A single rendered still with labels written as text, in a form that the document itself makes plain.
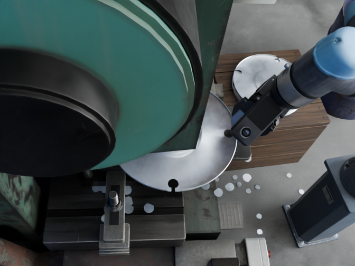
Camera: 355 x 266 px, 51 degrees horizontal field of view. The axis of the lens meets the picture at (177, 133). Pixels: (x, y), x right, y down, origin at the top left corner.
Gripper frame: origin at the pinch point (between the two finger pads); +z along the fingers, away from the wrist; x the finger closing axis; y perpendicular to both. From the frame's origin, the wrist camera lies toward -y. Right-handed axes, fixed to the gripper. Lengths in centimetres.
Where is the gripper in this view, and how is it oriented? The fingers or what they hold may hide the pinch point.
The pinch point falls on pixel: (234, 129)
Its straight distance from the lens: 85.0
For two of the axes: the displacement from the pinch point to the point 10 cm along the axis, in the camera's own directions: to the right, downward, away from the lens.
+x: -7.0, -7.2, -0.2
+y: 6.4, -6.3, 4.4
